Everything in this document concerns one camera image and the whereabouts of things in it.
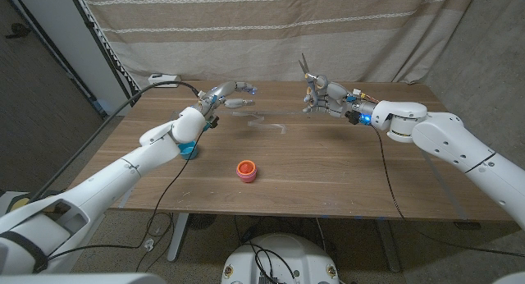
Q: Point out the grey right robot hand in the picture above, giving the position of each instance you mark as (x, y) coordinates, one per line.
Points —
(336, 103)

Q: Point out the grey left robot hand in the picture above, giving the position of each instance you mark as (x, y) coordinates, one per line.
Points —
(219, 93)

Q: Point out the clear tape strip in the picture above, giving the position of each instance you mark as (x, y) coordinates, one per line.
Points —
(266, 126)

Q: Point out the white domed robot base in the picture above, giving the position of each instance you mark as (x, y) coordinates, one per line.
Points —
(295, 255)

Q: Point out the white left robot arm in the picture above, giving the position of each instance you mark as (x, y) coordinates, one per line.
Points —
(102, 181)

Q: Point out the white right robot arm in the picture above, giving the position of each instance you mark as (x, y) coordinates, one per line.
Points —
(451, 144)

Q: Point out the white power strip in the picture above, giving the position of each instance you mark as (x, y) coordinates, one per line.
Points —
(164, 76)

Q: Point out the teal plastic cup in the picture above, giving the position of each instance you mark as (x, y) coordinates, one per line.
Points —
(189, 152)

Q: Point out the beige striped curtain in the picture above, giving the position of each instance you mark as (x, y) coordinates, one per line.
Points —
(266, 29)

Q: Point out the orange plastic cup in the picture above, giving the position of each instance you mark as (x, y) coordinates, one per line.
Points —
(246, 168)

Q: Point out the pink plastic cup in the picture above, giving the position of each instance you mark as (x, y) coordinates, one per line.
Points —
(247, 179)

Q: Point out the black round floor object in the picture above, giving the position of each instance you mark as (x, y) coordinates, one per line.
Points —
(201, 221)

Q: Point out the black curtain stand pole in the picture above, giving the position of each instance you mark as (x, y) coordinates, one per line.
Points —
(89, 24)

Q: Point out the white table leg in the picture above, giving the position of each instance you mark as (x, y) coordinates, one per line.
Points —
(178, 239)

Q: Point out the grey table leg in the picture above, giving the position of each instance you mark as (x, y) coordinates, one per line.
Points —
(387, 247)

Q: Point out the white floor plug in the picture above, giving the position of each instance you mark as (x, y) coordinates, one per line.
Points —
(149, 245)

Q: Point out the dark textured door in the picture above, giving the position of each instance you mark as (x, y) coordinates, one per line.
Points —
(37, 111)

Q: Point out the white platform box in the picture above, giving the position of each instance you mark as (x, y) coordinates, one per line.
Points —
(82, 251)

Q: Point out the yellow black padded object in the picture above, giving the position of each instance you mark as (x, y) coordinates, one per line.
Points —
(18, 202)

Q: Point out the white robot torso edge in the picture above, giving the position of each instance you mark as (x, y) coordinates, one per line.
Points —
(82, 278)

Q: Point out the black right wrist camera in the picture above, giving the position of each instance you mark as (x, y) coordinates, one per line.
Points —
(352, 117)

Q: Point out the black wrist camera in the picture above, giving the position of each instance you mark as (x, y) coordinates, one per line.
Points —
(352, 117)
(213, 122)

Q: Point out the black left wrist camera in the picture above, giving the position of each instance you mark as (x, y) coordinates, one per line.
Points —
(213, 122)

